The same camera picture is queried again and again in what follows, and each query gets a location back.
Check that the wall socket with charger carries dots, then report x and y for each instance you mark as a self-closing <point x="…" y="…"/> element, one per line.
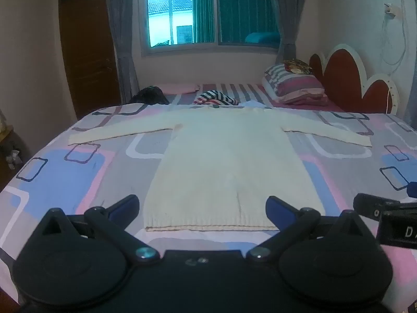
<point x="391" y="10"/>

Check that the red white scalloped headboard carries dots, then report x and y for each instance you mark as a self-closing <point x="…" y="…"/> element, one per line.
<point x="343" y="78"/>

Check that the brown wooden door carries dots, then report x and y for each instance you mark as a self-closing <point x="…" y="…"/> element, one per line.
<point x="88" y="49"/>

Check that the floral printed cushion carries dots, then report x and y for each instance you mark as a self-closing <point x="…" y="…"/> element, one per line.
<point x="298" y="67"/>

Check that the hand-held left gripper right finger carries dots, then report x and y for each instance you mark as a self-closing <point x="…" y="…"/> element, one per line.
<point x="277" y="207"/>

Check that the patterned grey pink bed cover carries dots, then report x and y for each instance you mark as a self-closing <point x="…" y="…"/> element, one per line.
<point x="81" y="169"/>

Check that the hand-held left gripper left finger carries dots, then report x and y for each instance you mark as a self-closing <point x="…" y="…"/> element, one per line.
<point x="125" y="206"/>

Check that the striped pink bed sheet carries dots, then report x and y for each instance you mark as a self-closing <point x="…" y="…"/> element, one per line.
<point x="241" y="90"/>

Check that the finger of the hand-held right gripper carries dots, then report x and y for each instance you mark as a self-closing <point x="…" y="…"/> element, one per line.
<point x="366" y="206"/>
<point x="413" y="190"/>

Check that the wooden nightstand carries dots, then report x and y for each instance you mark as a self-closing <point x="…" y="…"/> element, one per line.
<point x="9" y="159"/>

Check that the cream knit sweater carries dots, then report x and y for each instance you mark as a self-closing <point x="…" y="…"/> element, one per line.
<point x="228" y="169"/>

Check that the striped garment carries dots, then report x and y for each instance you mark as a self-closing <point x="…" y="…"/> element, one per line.
<point x="215" y="97"/>

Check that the white garment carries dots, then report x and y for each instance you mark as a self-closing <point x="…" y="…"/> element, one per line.
<point x="255" y="104"/>

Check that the grey curtain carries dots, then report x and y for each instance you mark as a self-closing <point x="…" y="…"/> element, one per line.
<point x="122" y="39"/>
<point x="285" y="16"/>

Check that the striped pillow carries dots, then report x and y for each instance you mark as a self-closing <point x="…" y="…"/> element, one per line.
<point x="293" y="83"/>

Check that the black bag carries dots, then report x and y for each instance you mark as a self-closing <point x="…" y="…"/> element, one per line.
<point x="150" y="95"/>

